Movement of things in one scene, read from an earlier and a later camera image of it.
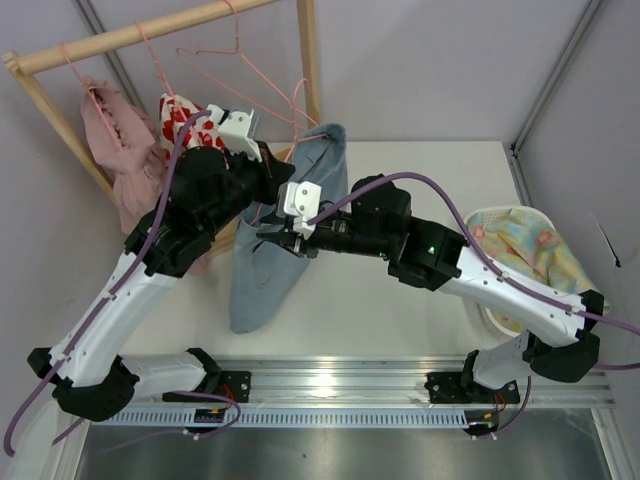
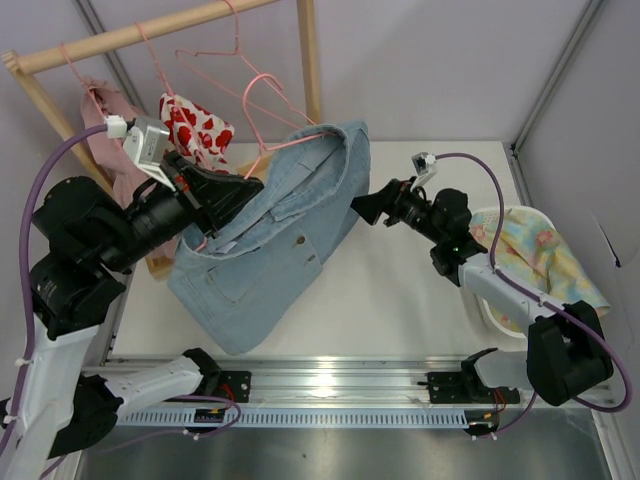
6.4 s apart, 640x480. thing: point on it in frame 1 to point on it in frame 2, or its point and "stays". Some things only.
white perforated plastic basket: [492, 319] stays
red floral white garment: [175, 112] stays
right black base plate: [455, 388] stays
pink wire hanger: [295, 113] to [273, 148]
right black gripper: [292, 240] to [391, 201]
